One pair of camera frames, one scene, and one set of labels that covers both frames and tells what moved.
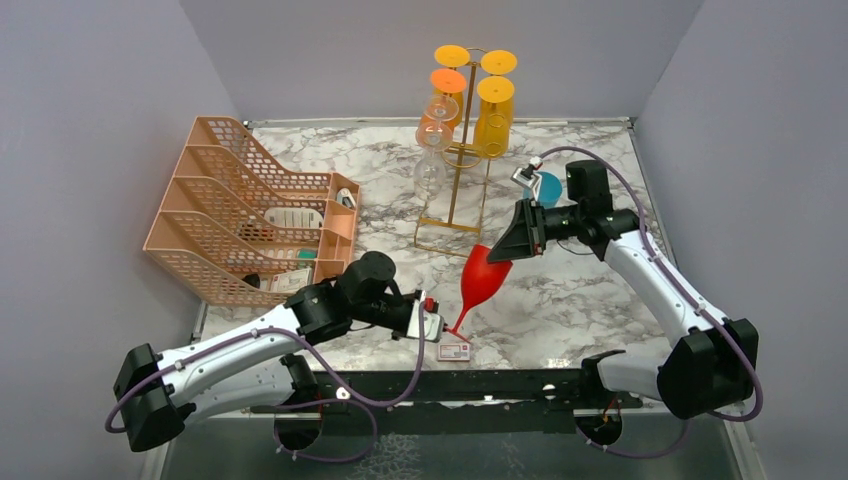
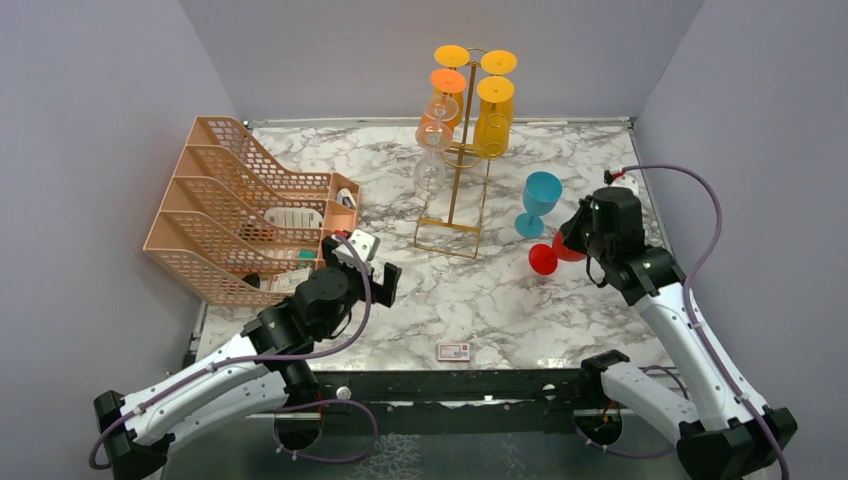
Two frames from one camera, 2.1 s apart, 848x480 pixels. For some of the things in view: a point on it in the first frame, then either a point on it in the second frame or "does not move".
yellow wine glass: x=495 y=118 does not move
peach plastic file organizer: x=238 y=230 does not move
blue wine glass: x=550 y=190 does not move
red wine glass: x=480 y=279 -> x=543 y=259
